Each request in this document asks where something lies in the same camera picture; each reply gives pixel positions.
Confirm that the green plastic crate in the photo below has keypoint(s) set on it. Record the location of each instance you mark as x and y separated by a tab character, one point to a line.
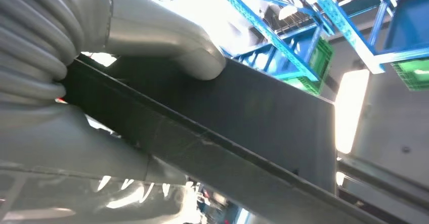
321	61
412	75

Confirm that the white round ceiling lamp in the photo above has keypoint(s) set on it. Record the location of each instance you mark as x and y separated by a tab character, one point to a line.
288	12

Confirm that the bright rectangular ceiling light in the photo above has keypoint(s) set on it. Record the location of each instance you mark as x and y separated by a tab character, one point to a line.
350	115

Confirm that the blue metal shelf rack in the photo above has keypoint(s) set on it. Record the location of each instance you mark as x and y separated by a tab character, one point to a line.
268	31

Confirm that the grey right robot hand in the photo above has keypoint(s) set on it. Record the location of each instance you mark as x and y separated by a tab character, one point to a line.
151	31

